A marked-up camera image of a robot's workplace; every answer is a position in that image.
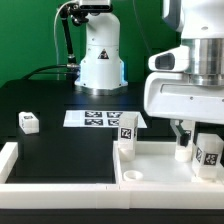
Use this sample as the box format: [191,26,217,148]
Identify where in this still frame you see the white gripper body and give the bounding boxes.
[144,72,224,124]

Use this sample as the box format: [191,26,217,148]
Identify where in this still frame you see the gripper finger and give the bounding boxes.
[170,119,188,147]

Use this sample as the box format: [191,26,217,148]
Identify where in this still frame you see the white square table top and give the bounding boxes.
[113,141,224,185]

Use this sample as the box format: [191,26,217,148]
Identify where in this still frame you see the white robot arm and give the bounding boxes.
[65,0,224,124]

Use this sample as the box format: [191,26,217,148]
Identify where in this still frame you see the fiducial marker sheet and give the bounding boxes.
[63,110,148,129]

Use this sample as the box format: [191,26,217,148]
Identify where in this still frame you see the white U-shaped obstacle fence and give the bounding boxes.
[0,142,224,209]

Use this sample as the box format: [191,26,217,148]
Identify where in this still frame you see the black cable on table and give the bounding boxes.
[21,63,81,81]

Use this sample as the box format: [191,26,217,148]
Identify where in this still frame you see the grey hose at robot base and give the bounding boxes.
[53,0,76,66]

